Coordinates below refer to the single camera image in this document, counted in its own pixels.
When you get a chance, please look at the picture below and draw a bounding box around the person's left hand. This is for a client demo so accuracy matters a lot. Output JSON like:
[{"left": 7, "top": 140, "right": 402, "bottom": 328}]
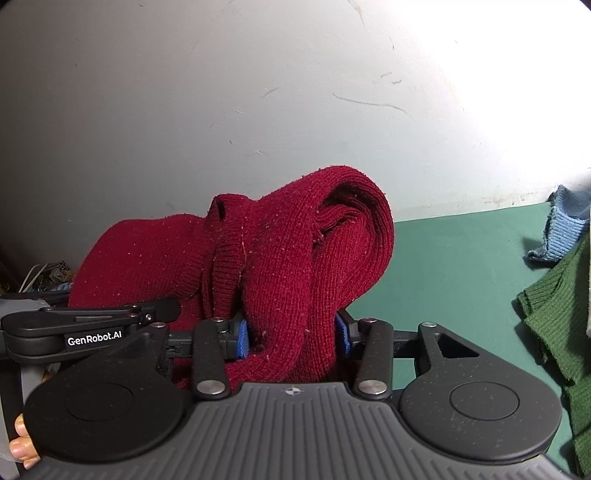
[{"left": 9, "top": 414, "right": 40, "bottom": 470}]

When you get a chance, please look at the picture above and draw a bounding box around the dark red knit sweater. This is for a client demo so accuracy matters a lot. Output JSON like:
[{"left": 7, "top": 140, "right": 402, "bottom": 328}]
[{"left": 69, "top": 166, "right": 394, "bottom": 387}]

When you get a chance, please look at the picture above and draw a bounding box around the green bed sheet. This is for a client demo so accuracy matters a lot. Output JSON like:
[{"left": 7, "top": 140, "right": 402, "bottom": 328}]
[{"left": 349, "top": 204, "right": 575, "bottom": 479}]

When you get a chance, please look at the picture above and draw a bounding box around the blue white checkered towel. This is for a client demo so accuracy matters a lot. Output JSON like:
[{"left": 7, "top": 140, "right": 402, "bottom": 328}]
[{"left": 50, "top": 282, "right": 72, "bottom": 292}]

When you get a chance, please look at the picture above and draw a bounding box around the light blue garment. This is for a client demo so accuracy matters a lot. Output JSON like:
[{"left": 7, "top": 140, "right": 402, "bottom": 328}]
[{"left": 526, "top": 185, "right": 590, "bottom": 264}]

